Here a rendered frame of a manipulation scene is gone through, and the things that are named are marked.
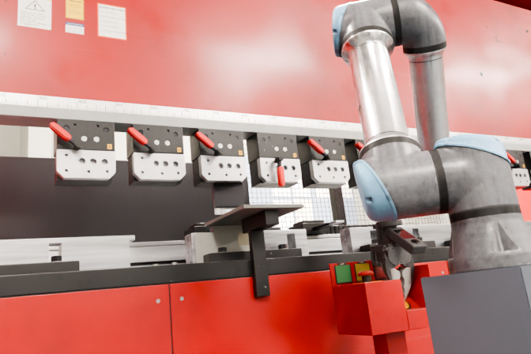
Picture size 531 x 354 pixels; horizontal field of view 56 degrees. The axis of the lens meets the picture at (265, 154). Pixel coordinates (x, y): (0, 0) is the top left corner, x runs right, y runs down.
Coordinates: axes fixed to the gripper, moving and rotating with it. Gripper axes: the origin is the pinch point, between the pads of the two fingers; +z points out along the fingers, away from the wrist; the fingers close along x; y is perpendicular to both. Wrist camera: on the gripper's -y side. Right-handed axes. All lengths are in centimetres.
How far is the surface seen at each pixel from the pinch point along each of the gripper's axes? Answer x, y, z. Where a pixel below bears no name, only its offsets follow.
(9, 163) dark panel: 98, 82, -52
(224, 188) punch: 35, 35, -35
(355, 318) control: 15.1, -0.7, 3.1
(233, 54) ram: 29, 37, -80
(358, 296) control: 15.1, -2.8, -2.0
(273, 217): 30.5, 9.4, -23.0
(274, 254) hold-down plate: 23.5, 26.9, -13.7
